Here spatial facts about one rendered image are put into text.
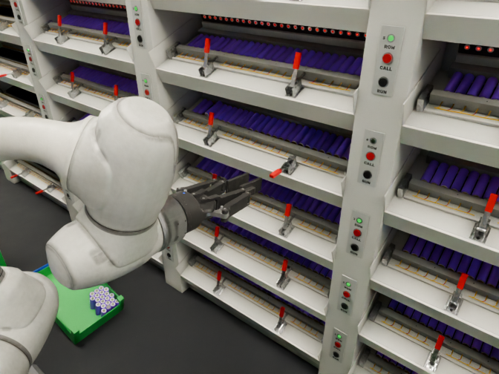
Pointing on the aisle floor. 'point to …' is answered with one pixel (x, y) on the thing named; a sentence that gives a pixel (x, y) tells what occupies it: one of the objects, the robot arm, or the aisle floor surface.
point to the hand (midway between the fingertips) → (244, 185)
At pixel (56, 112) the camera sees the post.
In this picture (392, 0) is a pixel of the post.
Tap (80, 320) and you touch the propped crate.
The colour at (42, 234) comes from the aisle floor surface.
